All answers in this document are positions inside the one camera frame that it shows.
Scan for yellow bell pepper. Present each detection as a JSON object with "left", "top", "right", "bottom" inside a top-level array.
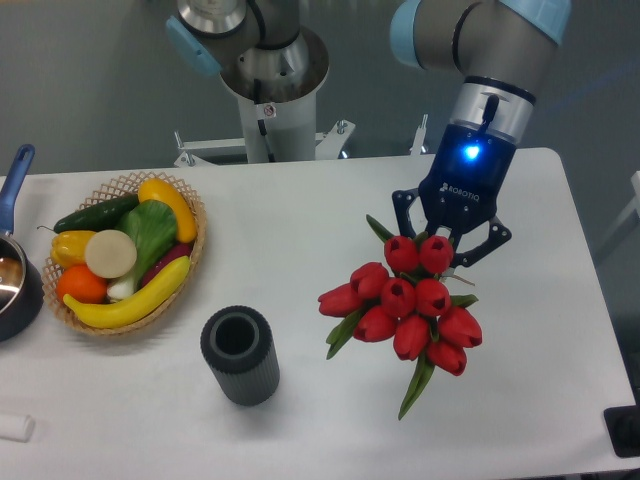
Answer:
[{"left": 50, "top": 230, "right": 96, "bottom": 269}]

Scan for white frame at right edge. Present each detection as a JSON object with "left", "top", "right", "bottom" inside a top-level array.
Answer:
[{"left": 599, "top": 171, "right": 640, "bottom": 255}]

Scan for dark grey ribbed vase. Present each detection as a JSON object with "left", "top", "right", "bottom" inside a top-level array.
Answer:
[{"left": 200, "top": 305, "right": 280, "bottom": 406}]

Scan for green cucumber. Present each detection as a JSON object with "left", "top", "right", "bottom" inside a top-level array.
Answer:
[{"left": 38, "top": 194, "right": 139, "bottom": 234}]

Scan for white object at left edge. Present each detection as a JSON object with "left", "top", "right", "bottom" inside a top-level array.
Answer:
[{"left": 0, "top": 412, "right": 36, "bottom": 443}]

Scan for red tulip bouquet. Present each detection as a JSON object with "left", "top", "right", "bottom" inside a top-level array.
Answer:
[{"left": 318, "top": 215, "right": 483, "bottom": 418}]

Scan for yellow banana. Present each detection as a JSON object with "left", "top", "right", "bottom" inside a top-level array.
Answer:
[{"left": 63, "top": 256, "right": 191, "bottom": 329}]

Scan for black device at right edge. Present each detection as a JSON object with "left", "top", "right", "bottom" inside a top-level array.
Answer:
[{"left": 603, "top": 405, "right": 639, "bottom": 458}]

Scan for purple eggplant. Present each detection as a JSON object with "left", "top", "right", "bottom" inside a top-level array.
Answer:
[{"left": 140, "top": 243, "right": 192, "bottom": 287}]

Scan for cream round radish slice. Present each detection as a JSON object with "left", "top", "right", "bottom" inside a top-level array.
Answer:
[{"left": 84, "top": 230, "right": 137, "bottom": 279}]

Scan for green leafy bok choy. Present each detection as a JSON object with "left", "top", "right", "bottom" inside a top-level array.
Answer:
[{"left": 107, "top": 200, "right": 177, "bottom": 303}]

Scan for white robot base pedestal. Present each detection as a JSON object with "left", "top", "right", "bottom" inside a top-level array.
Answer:
[{"left": 174, "top": 87, "right": 356, "bottom": 167}]

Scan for orange fruit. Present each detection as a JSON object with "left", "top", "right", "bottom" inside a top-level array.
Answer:
[{"left": 56, "top": 265, "right": 107, "bottom": 304}]

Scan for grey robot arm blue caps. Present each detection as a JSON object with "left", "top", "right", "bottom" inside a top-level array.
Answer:
[{"left": 165, "top": 1, "right": 571, "bottom": 267}]

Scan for woven wicker basket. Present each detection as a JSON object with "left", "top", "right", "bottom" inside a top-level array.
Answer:
[{"left": 42, "top": 172, "right": 207, "bottom": 336}]

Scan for dark pot blue handle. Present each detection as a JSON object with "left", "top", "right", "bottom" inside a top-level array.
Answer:
[{"left": 1, "top": 144, "right": 43, "bottom": 342}]

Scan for yellow squash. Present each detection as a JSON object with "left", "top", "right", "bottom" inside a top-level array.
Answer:
[{"left": 138, "top": 178, "right": 197, "bottom": 244}]

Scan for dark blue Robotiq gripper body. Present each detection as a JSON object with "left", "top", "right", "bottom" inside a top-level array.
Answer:
[{"left": 418, "top": 124, "right": 516, "bottom": 238}]

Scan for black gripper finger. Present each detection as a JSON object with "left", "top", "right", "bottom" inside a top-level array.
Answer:
[
  {"left": 392, "top": 188, "right": 428, "bottom": 238},
  {"left": 452, "top": 216, "right": 512, "bottom": 268}
]

